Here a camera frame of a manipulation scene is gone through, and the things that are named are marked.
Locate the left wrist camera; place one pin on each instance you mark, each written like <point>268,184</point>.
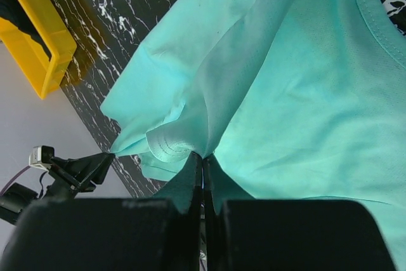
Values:
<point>41,157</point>

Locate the yellow plastic bin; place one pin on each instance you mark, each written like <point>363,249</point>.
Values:
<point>44,75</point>

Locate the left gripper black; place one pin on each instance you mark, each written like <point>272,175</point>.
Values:
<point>65,179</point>

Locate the teal t shirt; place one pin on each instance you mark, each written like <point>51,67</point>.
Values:
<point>269,93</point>

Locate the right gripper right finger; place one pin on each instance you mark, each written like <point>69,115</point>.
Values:
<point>244,233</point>

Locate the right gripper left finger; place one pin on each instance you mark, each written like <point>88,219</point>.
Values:
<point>161,232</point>

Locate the black t shirt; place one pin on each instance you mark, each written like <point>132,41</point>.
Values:
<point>12,11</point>

